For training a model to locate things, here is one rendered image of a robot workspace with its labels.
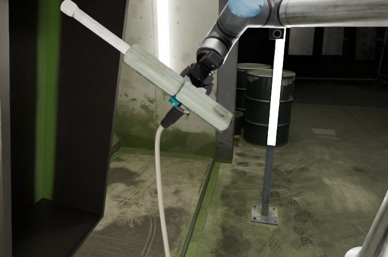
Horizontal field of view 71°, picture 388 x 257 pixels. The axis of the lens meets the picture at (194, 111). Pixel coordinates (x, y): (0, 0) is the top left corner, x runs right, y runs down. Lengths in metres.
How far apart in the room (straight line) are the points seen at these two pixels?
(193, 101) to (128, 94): 2.40
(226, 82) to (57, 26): 1.77
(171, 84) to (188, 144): 2.35
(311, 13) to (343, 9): 0.09
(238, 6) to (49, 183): 1.27
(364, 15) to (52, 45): 1.15
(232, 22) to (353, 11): 0.30
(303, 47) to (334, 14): 6.74
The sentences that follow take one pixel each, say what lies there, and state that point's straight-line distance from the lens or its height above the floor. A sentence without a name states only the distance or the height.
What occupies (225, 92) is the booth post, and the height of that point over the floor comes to 0.78.
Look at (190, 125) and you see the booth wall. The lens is 2.90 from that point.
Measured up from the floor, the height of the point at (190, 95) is 1.23.
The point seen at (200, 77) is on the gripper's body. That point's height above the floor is 1.25.
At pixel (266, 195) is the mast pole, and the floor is 0.19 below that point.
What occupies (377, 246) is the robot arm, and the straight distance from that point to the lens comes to 0.63.
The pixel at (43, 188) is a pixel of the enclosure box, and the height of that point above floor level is 0.58.
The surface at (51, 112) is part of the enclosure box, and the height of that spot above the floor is 1.01.
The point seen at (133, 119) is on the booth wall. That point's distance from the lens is 3.10.
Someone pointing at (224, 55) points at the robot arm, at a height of 1.31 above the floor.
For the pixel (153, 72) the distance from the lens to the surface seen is 0.66.
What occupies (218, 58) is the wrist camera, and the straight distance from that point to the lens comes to 0.71.
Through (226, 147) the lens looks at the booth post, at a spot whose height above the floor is 0.19.
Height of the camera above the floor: 1.38
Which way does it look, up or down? 17 degrees down
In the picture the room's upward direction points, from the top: straight up
